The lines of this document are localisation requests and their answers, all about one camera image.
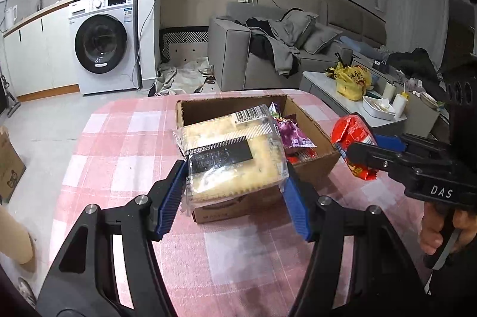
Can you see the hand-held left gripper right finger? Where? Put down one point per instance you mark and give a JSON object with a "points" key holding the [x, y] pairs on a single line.
{"points": [[298, 205]]}

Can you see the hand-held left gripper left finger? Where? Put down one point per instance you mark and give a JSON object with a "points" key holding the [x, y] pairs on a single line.
{"points": [[172, 197]]}

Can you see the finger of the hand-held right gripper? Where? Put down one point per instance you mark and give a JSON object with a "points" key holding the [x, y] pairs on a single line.
{"points": [[389, 142], [376, 156]]}

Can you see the red barcode snack packet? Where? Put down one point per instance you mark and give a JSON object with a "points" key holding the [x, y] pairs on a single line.
{"points": [[350, 130]]}

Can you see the brown cardboard box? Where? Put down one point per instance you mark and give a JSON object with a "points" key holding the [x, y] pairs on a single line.
{"points": [[316, 168]]}

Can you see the clear cracker packet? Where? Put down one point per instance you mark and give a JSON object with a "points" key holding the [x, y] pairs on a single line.
{"points": [[231, 168]]}

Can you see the purple snack packet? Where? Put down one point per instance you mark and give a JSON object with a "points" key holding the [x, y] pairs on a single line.
{"points": [[294, 134]]}

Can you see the person's right forearm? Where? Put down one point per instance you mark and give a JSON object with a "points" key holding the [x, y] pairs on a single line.
{"points": [[458, 287]]}

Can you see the person's right hand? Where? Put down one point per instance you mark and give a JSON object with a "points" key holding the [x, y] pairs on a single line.
{"points": [[431, 231]]}

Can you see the white coffee table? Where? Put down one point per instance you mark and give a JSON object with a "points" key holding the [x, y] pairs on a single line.
{"points": [[417, 119]]}

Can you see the white rectangular tray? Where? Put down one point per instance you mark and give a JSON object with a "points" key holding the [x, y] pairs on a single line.
{"points": [[376, 108]]}

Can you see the pink checked tablecloth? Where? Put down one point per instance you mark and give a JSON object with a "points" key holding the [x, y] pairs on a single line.
{"points": [[111, 160]]}

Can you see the yellow plastic bag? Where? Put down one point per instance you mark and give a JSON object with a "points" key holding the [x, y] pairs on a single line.
{"points": [[350, 82]]}

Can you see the black clothing pile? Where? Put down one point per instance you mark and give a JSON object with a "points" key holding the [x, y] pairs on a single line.
{"points": [[413, 67]]}

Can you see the crumpled cloth on floor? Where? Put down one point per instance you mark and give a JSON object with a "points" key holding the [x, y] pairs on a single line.
{"points": [[179, 76]]}

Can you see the grey cushion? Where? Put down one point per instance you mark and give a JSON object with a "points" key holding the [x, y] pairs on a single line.
{"points": [[300, 26], [320, 39]]}

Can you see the grey jacket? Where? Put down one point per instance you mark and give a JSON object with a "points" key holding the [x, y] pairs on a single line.
{"points": [[285, 56]]}

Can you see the white washing machine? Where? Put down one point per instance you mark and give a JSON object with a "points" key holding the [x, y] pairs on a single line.
{"points": [[128, 56]]}

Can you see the grey sofa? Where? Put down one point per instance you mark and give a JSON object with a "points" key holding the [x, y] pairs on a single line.
{"points": [[231, 56]]}

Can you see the black patterned board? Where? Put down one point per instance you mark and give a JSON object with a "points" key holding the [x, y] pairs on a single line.
{"points": [[184, 41]]}

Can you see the beige rounded object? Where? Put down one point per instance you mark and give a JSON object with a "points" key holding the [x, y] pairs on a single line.
{"points": [[15, 235]]}

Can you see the dark clothes on sofa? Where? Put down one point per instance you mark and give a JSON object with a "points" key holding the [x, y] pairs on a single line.
{"points": [[261, 41]]}

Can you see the printed cardboard box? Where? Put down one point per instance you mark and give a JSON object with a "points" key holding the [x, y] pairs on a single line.
{"points": [[9, 168]]}

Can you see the grey mop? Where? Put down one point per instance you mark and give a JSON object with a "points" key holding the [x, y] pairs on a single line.
{"points": [[11, 99]]}

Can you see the white kitchen cabinet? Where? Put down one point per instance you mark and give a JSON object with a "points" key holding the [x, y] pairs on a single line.
{"points": [[33, 56]]}

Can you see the white kettle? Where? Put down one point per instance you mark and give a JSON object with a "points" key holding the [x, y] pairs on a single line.
{"points": [[10, 18]]}

